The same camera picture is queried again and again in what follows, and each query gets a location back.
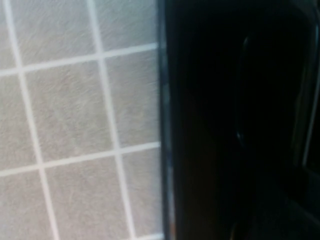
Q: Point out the black printed glasses case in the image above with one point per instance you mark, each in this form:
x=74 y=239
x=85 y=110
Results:
x=200 y=125

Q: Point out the grey white-checked tablecloth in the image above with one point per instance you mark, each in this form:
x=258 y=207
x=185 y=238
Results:
x=75 y=112

